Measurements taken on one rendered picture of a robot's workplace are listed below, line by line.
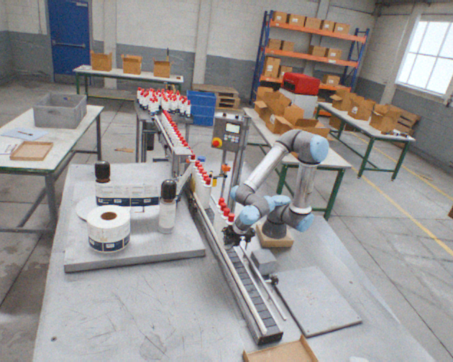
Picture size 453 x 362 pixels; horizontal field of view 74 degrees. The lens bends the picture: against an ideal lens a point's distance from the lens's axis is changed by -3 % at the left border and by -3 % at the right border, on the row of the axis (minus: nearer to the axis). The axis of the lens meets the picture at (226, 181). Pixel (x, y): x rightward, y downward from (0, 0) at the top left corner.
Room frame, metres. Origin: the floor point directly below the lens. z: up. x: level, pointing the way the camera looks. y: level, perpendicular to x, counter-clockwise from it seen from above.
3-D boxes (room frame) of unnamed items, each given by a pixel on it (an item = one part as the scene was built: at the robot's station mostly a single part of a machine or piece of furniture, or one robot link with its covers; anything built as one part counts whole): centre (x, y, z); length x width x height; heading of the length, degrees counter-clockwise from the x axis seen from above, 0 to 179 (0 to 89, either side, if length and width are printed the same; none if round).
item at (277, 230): (1.54, -0.32, 0.92); 0.15 x 0.15 x 0.10
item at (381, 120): (5.26, -2.43, 0.97); 0.43 x 0.42 x 0.37; 99
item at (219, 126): (1.71, 0.03, 1.38); 0.17 x 0.10 x 0.19; 79
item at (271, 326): (1.57, 0.06, 0.86); 1.65 x 0.08 x 0.04; 24
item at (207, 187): (1.68, 0.11, 0.98); 0.05 x 0.05 x 0.20
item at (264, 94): (4.97, -0.42, 0.97); 0.45 x 0.40 x 0.37; 105
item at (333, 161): (4.13, -0.69, 0.39); 2.20 x 0.80 x 0.78; 13
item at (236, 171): (1.67, -0.05, 1.16); 0.04 x 0.04 x 0.67; 24
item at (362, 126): (5.87, -2.28, 0.39); 2.20 x 0.80 x 0.78; 13
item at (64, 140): (2.84, 1.87, 0.40); 1.90 x 0.75 x 0.80; 13
